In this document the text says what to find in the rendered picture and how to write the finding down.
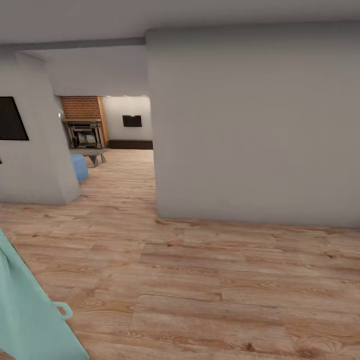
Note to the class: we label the wall mounted tv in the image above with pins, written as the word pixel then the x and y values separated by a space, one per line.
pixel 132 121

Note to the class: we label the picture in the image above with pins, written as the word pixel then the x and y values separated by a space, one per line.
pixel 11 125

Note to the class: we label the sofa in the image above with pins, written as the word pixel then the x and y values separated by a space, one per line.
pixel 80 167

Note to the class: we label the wood fireplace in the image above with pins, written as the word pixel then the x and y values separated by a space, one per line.
pixel 85 134

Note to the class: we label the coffee table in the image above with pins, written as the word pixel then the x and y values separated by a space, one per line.
pixel 92 153

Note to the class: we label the cabinet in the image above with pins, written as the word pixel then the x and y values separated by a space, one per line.
pixel 131 144

